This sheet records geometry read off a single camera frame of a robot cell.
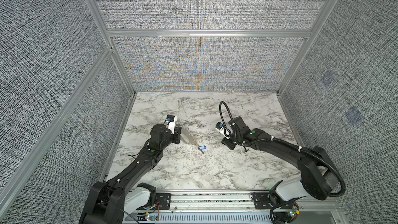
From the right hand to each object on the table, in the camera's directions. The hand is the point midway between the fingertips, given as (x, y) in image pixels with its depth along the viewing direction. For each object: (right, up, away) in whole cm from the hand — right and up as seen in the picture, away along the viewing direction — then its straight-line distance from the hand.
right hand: (224, 137), depth 88 cm
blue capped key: (-13, -7, +2) cm, 15 cm away
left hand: (-24, +6, -4) cm, 25 cm away
